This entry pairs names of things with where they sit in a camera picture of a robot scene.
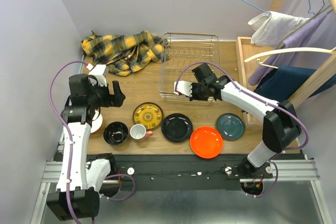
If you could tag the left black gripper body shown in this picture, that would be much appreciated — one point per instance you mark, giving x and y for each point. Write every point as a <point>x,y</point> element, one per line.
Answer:
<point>115,95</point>

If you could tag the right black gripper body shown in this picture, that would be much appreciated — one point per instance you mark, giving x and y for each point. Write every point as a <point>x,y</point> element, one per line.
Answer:
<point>198,93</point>

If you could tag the wire metal dish rack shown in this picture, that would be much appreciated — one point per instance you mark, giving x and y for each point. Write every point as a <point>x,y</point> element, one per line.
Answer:
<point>184,50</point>

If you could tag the pink white mug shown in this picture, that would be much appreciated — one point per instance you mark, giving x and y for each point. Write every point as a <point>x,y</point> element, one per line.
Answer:
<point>139,133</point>

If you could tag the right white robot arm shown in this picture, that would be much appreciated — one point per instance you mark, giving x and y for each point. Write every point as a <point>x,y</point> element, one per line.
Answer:
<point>280,124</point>

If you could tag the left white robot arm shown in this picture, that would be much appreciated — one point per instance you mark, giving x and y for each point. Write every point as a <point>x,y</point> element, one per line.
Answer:
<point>80,180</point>

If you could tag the white small plate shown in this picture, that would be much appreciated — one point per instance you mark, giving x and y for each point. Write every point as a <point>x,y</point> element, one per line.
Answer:
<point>96,121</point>

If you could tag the yellow plaid shirt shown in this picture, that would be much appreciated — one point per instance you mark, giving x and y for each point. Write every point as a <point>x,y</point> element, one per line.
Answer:
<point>124,54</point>

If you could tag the yellow patterned plate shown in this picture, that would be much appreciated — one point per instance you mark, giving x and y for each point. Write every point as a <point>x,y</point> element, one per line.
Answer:
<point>149,115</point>

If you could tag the teal blue plate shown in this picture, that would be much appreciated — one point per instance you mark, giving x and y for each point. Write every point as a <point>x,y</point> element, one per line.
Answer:
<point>230,126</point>

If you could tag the orange plate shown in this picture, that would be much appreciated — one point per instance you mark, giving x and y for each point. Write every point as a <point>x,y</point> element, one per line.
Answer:
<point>206,142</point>

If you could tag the navy blue garment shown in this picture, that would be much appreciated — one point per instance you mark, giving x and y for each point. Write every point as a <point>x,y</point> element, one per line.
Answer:
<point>280,84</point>

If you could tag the white cloth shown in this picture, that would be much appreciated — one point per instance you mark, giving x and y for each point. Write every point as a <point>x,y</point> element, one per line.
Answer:
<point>271,27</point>

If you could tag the purple garment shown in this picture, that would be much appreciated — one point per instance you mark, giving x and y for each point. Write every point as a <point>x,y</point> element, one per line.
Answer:
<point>299,37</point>

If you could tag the right white camera module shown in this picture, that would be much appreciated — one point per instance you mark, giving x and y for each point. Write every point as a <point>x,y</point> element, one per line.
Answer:
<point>183,88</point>

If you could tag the white camera module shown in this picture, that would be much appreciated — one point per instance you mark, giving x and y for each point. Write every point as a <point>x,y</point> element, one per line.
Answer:
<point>183,88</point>
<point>99,72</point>

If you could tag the left white camera module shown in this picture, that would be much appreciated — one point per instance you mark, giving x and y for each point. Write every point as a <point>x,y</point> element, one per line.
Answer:
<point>99,72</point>

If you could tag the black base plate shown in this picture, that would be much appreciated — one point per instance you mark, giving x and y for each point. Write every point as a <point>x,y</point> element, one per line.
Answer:
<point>185,172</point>

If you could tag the aluminium rail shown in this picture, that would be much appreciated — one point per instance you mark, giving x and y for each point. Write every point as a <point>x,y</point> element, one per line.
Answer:
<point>289,170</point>

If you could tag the wooden clothes rack frame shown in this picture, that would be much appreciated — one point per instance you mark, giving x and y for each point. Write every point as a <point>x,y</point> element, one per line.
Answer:
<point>321,75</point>

